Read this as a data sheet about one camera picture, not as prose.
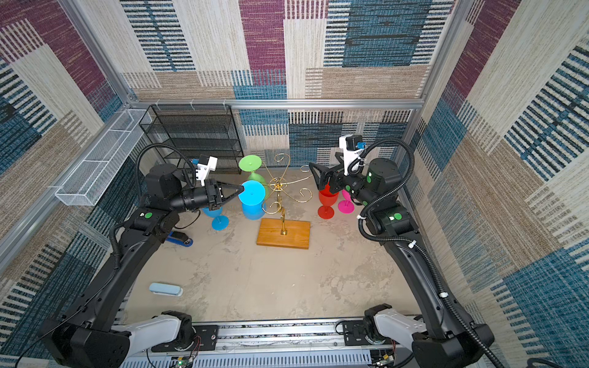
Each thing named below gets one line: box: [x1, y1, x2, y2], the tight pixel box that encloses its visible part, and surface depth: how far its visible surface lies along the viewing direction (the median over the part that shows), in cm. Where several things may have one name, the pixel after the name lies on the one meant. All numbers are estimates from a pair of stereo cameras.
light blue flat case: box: [148, 282, 184, 297], surface depth 81 cm
